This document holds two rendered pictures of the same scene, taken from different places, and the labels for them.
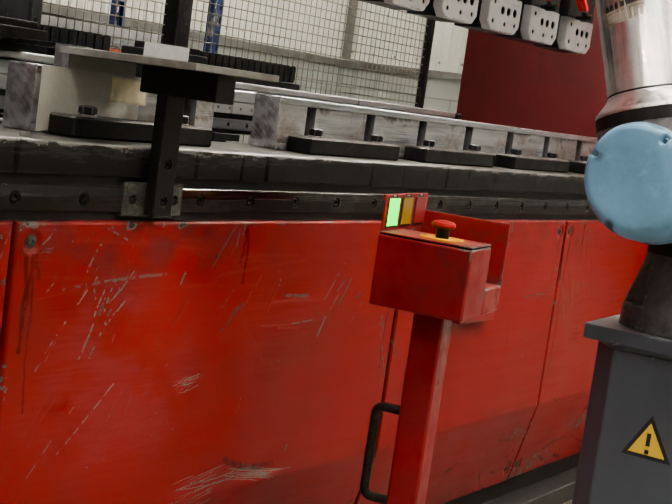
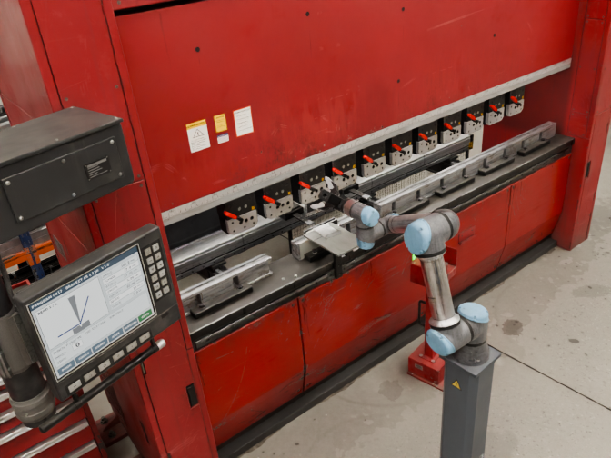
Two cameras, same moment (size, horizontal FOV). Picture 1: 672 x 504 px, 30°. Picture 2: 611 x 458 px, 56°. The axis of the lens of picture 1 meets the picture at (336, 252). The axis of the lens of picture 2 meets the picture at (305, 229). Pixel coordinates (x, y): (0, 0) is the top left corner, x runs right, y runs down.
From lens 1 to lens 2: 156 cm
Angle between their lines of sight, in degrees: 30
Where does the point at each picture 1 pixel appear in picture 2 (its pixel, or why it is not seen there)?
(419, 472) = not seen: hidden behind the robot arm
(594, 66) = (540, 86)
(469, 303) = not seen: hidden behind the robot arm
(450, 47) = not seen: outside the picture
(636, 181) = (435, 344)
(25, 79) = (295, 247)
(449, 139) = (455, 176)
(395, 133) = (429, 188)
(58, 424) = (320, 333)
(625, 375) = (449, 368)
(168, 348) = (349, 302)
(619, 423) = (449, 377)
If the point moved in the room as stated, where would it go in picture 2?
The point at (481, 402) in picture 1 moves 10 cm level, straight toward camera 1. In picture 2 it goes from (475, 258) to (473, 266)
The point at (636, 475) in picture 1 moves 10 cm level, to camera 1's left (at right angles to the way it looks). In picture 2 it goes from (455, 390) to (430, 386)
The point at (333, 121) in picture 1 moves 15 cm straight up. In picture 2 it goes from (403, 200) to (403, 175)
